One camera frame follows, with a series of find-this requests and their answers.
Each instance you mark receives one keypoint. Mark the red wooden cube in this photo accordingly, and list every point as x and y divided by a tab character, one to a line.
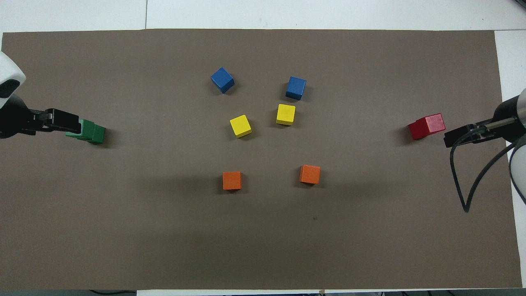
434	123
412	131

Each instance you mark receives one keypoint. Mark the yellow wooden cube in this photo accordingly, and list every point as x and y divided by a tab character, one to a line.
240	126
286	114

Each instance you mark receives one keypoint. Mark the orange wooden cube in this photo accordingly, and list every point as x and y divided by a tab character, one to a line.
232	180
310	174

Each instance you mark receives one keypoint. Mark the blue wooden cube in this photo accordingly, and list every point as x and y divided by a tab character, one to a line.
296	88
222	79

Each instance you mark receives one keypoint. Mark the brown paper mat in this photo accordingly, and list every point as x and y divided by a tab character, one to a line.
263	246

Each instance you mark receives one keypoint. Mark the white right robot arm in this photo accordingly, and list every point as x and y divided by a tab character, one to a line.
520	168

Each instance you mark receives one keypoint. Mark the green wooden cube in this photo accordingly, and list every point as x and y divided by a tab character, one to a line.
86	129
102	135

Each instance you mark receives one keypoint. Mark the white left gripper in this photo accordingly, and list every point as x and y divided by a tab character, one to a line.
8	72

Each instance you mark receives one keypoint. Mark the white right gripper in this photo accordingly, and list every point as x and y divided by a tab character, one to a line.
523	107

